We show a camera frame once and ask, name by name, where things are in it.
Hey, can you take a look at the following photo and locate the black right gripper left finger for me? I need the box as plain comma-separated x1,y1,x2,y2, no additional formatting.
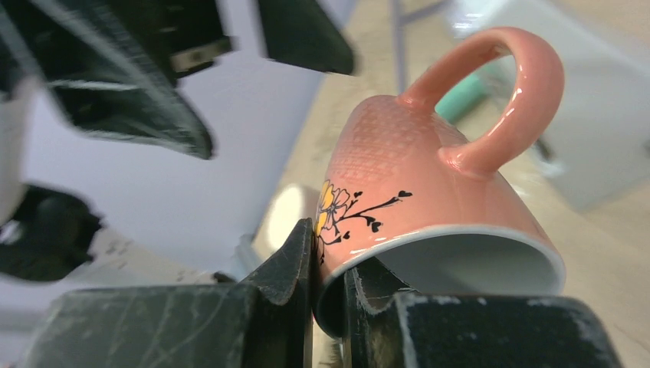
20,218,313,368

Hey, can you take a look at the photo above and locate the white metronome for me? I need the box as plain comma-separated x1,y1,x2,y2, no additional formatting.
446,1,649,209

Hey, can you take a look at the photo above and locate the teal recorder flute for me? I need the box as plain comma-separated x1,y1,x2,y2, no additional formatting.
435,62,501,125

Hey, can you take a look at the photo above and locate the pink flower mug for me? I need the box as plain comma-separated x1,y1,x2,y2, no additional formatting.
313,27,566,337

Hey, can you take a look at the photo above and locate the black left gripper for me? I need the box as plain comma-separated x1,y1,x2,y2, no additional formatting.
1,1,232,159

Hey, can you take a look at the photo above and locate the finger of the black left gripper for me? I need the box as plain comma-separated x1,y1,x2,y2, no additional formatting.
257,0,355,75

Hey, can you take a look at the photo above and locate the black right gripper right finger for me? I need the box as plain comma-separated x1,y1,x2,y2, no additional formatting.
344,259,621,367

